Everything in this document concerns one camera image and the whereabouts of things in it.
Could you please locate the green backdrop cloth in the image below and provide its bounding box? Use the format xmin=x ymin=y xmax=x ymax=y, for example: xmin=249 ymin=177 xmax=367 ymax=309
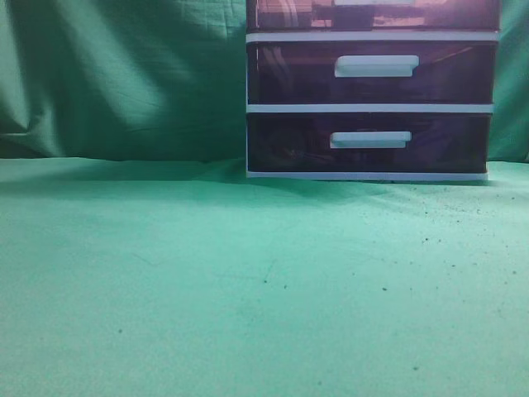
xmin=0 ymin=0 xmax=529 ymax=165

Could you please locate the green table cloth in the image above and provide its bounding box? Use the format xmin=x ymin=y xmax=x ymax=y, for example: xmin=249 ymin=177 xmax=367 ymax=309
xmin=1 ymin=159 xmax=528 ymax=396

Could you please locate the white plastic drawer cabinet frame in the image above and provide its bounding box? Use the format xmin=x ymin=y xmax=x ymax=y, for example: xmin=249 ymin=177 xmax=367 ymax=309
xmin=245 ymin=14 xmax=501 ymax=182

